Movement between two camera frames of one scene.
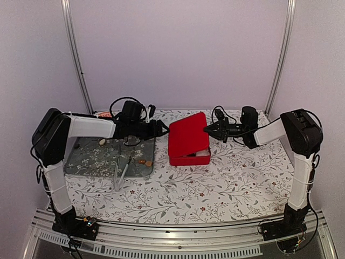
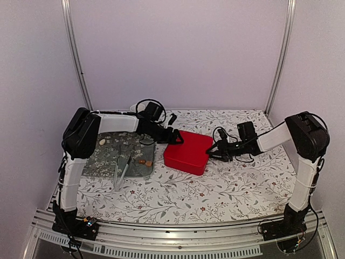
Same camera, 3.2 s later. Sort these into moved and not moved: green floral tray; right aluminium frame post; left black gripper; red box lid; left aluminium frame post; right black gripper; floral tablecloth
Moved: red box lid; right black gripper; left black gripper
Not moved: green floral tray; right aluminium frame post; left aluminium frame post; floral tablecloth
